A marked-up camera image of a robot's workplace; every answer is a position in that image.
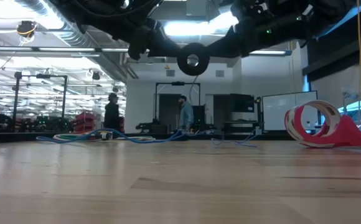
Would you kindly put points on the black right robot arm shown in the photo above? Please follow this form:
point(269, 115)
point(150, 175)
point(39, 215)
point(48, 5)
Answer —
point(333, 12)

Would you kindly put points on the long light bar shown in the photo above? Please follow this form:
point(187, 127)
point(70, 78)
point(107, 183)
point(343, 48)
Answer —
point(74, 49)

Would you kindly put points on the red tool cabinet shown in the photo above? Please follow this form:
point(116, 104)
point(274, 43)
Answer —
point(85, 121)

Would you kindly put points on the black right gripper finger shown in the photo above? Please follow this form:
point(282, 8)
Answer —
point(227, 45)

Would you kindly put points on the silver ventilation duct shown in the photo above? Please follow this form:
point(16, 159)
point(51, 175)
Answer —
point(74, 34)

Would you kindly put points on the person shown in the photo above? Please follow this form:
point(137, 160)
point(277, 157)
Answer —
point(112, 115)
point(185, 115)

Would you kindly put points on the background robot rig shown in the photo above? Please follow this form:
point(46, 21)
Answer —
point(43, 123)

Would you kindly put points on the red tape dispenser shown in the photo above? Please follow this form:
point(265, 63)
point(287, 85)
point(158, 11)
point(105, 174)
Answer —
point(348, 133)

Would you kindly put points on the black cabinet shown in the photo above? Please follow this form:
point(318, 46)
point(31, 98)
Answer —
point(242, 104)

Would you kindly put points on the black ceiling device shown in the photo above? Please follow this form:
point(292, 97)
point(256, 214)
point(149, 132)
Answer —
point(26, 28)

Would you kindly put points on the black metal table frame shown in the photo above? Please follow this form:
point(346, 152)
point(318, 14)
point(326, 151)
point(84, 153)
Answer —
point(6, 137)

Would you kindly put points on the white whiteboard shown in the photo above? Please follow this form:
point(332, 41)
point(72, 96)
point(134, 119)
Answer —
point(280, 109)

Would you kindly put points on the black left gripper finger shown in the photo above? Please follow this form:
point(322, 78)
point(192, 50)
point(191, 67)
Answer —
point(166, 48)

